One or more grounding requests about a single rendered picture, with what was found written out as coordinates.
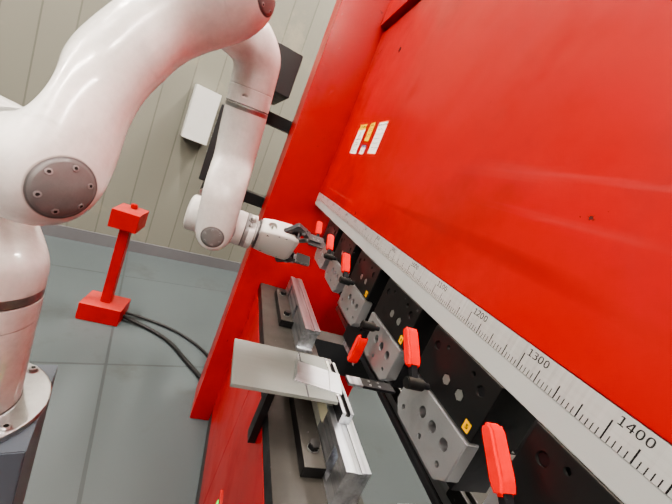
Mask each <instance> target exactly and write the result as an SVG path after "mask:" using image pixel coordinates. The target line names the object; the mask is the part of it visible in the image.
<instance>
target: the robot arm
mask: <svg viewBox="0 0 672 504"><path fill-rule="evenodd" d="M275 4H276V0H112V1H111V2H109V3H108V4H107V5H105V6H104V7H103V8H102V9H100V10H99V11H98V12H96V13H95V14H94V15H93V16H92V17H90V18H89V19H88V20H87V21H86V22H85V23H84V24H82V25H81V26H80V27H79V28H78V29H77V30H76V31H75V33H74V34H73V35H72V36H71V37H70V38H69V40H68V41H67V43H66V44H65V46H64V48H63V50H62V52H61V54H60V57H59V60H58V63H57V67H56V69H55V71H54V73H53V75H52V77H51V79H50V80H49V82H48V83H47V85H46V86H45V88H44V89H43V90H42V91H41V92H40V93H39V95H38V96H37V97H36V98H35V99H33V100H32V101H31V102H30V103H29V104H27V105H26V106H24V107H23V106H21V105H19V104H17V103H15V102H13V101H11V100H9V99H7V98H5V97H3V96H0V443H2V442H4V441H6V440H8V439H9V438H11V437H13V436H15V435H17V434H18V433H20V432H21V431H23V430H24V429H25V428H27V427H28V426H30V425H31V424H32V423H33V422H34V421H35V420H36V419H37V418H38V417H39V416H40V415H41V414H42V412H43V411H44V410H45V408H46V406H47V404H48V402H49V399H50V395H51V390H52V387H51V381H50V379H49V377H48V376H47V374H46V373H45V372H44V371H43V370H41V369H40V368H38V366H36V365H33V364H31V363H29V359H30V355H31V351H32V347H33V342H34V338H35V334H36V329H37V325H38V321H39V316H40V312H41V307H42V303H43V299H44V295H45V290H46V286H47V281H48V276H49V271H50V256H49V251H48V247H47V244H46V241H45V238H44V236H43V233H42V230H41V228H40V226H53V225H58V224H62V223H66V222H69V221H72V220H74V219H76V218H78V217H80V216H82V215H83V214H85V213H86V212H87V211H89V210H90V209H91V208H92V207H93V206H94V205H95V204H96V203H97V202H98V200H99V199H100V198H101V196H102V195H103V193H104V192H105V190H106V188H107V186H108V184H109V182H110V180H111V178H112V175H113V173H114V170H115V168H116V165H117V162H118V159H119V156H120V153H121V150H122V147H123V144H124V141H125V138H126V135H127V132H128V129H129V127H130V125H131V123H132V121H133V119H134V117H135V115H136V113H137V111H138V110H139V108H140V107H141V105H142V104H143V103H144V101H145V100H146V99H147V98H148V96H149V95H150V94H151V93H152V92H153V91H154V90H155V89H156V88H157V87H158V86H159V85H160V84H162V83H163V82H164V81H165V80H166V79H167V78H168V77H169V76H170V75H171V74H172V73H173V72H174V71H176V70H177V69H178V68H179V67H180V66H182V65H183V64H185V63H187V62H188V61H190V60H192V59H194V58H197V57H199V56H201V55H204V54H206V53H209V52H212V51H216V50H219V49H222V50H223V51H224V52H225V53H226V54H228V55H229V56H230V57H231V58H232V60H233V69H232V74H231V78H230V82H229V87H228V91H227V96H226V100H225V104H224V109H223V113H222V118H221V122H220V127H219V132H218V137H217V142H216V147H215V151H214V155H213V158H212V161H211V164H210V167H209V170H208V173H207V176H206V179H205V183H204V187H203V191H202V195H201V196H200V195H194V196H193V197H192V199H191V201H190V202H189V205H188V207H187V210H186V213H185V217H184V222H183V226H184V228H185V229H188V230H191V231H194V232H195V233H196V238H197V240H198V242H199V244H200V245H201V246H202V247H204V248H205V249H208V250H213V251H214V250H220V249H222V248H224V247H225V246H226V245H227V244H228V243H232V244H235V245H238V246H241V247H245V248H249V246H250V245H251V248H254V249H256V250H258V251H260V252H262V253H264V254H267V255H270V256H272V257H275V260H276V262H284V263H288V262H290V263H294V262H295V263H297V264H300V265H303V266H306V267H308V266H309V263H310V256H307V255H304V254H301V253H296V254H295V253H294V252H293V251H294V250H295V248H296V247H297V245H298V244H299V243H308V245H310V246H313V247H316V248H319V249H323V247H324V238H321V237H318V236H315V235H313V234H311V232H310V231H308V229H307V228H305V227H304V226H303V225H302V224H301V223H297V224H295V225H292V224H288V223H285V222H281V221H277V220H273V219H266V218H263V220H262V219H260V220H259V221H258V219H259V216H256V215H254V214H251V213H248V212H245V211H242V210H241V207H242V204H243V200H244V197H245V194H246V190H247V187H248V183H249V180H250V176H251V173H252V169H253V166H254V163H255V159H256V156H257V153H258V149H259V146H260V142H261V139H262V135H263V132H264V128H265V124H266V121H267V117H268V113H269V110H270V106H271V102H272V99H273V95H274V91H275V87H276V84H277V80H278V76H279V72H280V65H281V55H280V50H279V45H278V42H277V39H276V37H275V34H274V32H273V30H272V28H271V26H270V24H269V23H268V22H269V20H270V19H271V17H272V15H273V12H274V9H275ZM228 99H229V100H228ZM236 102H237V103H236ZM265 113H266V114H265ZM301 236H303V237H304V238H301ZM296 238H297V239H296Z"/></svg>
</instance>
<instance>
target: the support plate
mask: <svg viewBox="0 0 672 504"><path fill-rule="evenodd" d="M298 354H299V353H298V352H296V351H291V350H287V349H282V348H278V347H273V346H269V345H264V344H260V343H255V342H251V341H246V340H242V339H237V338H235V340H234V347H233V357H232V367H231V377H230V387H234V388H240V389H246V390H252V391H258V392H264V393H269V394H275V395H281V396H287V397H293V398H299V399H304V400H310V401H316V402H322V403H328V404H334V405H337V404H338V399H337V396H336V393H333V392H330V391H327V390H324V389H321V388H317V387H314V386H311V385H308V384H307V388H308V393H309V397H308V395H307V390H306V386H305V383H301V382H298V381H295V380H294V372H295V360H296V358H297V356H298ZM300 357H301V361H303V363H306V364H309V365H312V366H315V367H319V368H322V369H325V370H328V369H327V366H326V363H325V360H324V358H323V357H319V356H314V355H310V354H305V353H300Z"/></svg>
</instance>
